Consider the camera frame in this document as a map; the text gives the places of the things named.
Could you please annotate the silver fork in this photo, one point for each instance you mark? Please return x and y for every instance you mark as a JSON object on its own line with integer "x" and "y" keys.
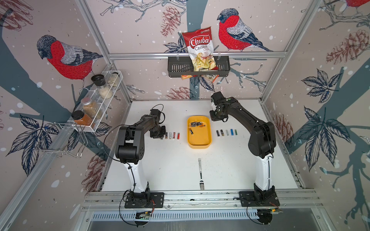
{"x": 201, "y": 182}

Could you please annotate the orange spice jar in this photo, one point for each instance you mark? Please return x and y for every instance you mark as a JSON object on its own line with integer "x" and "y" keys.
{"x": 81, "y": 118}

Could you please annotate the black wire basket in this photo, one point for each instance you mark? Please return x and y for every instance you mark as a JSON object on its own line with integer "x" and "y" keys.
{"x": 184, "y": 66}

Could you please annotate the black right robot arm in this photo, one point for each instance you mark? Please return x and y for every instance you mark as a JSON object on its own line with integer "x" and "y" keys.
{"x": 261, "y": 144}

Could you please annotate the white wire spice rack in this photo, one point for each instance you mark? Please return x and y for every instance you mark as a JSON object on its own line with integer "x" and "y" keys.
{"x": 113, "y": 79}

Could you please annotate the aluminium front rail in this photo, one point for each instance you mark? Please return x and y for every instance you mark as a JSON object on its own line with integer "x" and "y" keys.
{"x": 208, "y": 199}

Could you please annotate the aluminium frame corner post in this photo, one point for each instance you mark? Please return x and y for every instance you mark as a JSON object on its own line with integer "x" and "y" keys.
{"x": 96, "y": 33}

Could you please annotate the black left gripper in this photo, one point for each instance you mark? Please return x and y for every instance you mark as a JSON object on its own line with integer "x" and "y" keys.
{"x": 162, "y": 134}

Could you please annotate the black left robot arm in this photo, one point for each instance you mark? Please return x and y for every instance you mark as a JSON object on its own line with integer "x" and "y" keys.
{"x": 130, "y": 150}

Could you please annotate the Chuba cassava chips bag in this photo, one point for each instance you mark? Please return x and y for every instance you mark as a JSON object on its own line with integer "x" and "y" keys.
{"x": 200, "y": 48}

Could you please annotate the yellow plastic storage box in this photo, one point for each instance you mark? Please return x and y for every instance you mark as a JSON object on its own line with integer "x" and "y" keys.
{"x": 199, "y": 135}

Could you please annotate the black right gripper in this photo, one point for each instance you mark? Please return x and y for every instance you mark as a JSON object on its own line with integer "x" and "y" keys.
{"x": 213, "y": 119}

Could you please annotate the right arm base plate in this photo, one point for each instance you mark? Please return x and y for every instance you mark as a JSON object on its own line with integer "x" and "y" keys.
{"x": 258, "y": 199}

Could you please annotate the black lid spice jar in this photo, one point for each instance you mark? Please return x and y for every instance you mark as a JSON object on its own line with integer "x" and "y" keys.
{"x": 103, "y": 89}

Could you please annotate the silver lid spice jar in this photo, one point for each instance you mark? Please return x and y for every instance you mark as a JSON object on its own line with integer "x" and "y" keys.
{"x": 91, "y": 108}

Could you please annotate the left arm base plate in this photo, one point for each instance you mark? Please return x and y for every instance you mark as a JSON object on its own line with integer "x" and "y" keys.
{"x": 144, "y": 200}

